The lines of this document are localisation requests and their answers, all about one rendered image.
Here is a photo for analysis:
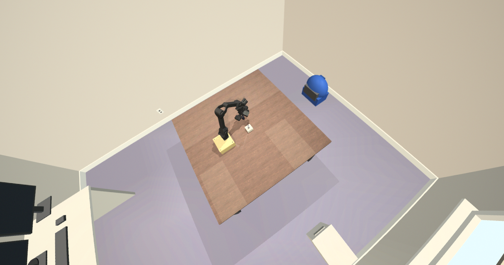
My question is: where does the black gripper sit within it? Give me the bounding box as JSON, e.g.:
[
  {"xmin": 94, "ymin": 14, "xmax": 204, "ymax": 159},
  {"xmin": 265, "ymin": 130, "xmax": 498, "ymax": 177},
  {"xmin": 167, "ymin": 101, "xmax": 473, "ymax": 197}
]
[{"xmin": 235, "ymin": 105, "xmax": 248, "ymax": 121}]

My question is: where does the white square block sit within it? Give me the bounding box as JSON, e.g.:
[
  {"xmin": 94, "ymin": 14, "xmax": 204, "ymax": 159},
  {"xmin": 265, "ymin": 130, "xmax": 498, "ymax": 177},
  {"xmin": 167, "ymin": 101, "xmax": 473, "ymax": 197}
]
[{"xmin": 245, "ymin": 124, "xmax": 253, "ymax": 133}]

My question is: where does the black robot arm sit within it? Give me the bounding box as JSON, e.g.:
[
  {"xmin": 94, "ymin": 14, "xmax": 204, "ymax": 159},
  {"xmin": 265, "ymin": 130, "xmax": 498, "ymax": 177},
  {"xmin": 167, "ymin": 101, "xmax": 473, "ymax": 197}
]
[{"xmin": 214, "ymin": 98, "xmax": 249, "ymax": 141}]

